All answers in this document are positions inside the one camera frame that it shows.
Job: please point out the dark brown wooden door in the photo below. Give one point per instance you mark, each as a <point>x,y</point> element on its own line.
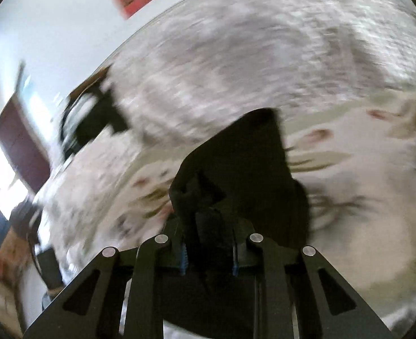
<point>22,147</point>

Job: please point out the dark clothes pile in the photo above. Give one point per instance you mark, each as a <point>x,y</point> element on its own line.
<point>85,117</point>

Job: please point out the fleece floral blanket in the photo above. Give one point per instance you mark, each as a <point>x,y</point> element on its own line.
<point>357,162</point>

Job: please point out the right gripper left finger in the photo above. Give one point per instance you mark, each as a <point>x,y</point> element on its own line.
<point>116,294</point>

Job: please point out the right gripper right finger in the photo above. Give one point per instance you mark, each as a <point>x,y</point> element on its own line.
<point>297,293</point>

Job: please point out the black pants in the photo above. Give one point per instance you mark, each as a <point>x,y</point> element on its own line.
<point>244,218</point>

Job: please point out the quilted beige floral bedspread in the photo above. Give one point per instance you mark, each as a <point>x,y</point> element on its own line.
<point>196,69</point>

